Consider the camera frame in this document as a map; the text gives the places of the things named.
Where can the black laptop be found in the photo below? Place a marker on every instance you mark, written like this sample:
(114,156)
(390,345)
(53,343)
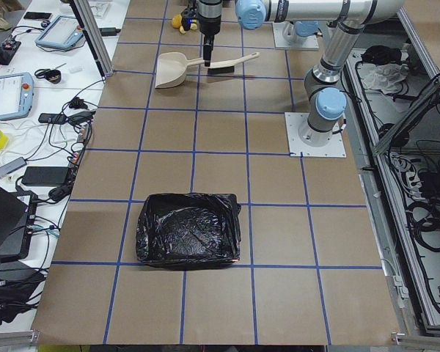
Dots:
(17,211)

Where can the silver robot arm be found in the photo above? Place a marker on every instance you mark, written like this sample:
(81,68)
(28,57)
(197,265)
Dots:
(252,14)
(351,18)

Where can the aluminium frame post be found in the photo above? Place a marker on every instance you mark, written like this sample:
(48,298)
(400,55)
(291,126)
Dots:
(86,20)

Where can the blue teach pendant near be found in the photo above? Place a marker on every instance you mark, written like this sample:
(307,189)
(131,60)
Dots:
(16,95)

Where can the grey usb hub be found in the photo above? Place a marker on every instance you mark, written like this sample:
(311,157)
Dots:
(12,166)

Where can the black scissors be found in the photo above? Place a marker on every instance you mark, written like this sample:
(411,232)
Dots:
(40,73)

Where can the beige hand brush black bristles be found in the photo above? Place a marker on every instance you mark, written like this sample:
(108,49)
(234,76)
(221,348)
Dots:
(228,66)

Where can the blue teach pendant far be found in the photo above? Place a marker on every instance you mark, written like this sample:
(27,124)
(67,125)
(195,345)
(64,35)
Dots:
(62,34)

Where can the brown bread roll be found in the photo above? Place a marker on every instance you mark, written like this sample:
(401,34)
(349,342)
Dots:
(176,21)

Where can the white crumpled cloth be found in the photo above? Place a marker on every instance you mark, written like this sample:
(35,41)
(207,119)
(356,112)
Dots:
(387,78)

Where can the blue teach pendant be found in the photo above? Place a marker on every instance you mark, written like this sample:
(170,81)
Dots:
(62,34)
(16,95)

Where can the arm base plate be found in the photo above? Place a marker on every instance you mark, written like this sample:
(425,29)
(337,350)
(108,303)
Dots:
(305,142)
(295,36)

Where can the black bag lined bin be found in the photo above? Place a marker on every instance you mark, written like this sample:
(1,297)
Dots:
(189,231)

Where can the beige plastic dustpan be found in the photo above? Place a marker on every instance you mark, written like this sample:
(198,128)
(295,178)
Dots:
(171,69)

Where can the black smartphone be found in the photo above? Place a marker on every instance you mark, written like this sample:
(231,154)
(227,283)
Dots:
(37,16)

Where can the black power adapter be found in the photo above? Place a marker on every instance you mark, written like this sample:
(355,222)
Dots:
(45,175)

